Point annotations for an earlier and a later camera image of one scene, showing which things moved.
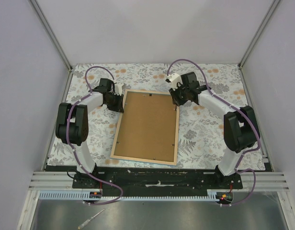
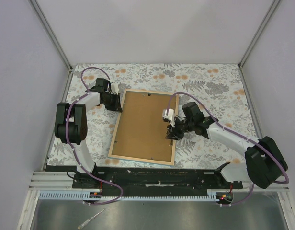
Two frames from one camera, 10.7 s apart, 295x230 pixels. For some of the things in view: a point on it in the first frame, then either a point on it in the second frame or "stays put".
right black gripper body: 179,94 → 181,127
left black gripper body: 115,102 stays put
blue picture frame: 147,129 stays put
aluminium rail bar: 51,180 stays put
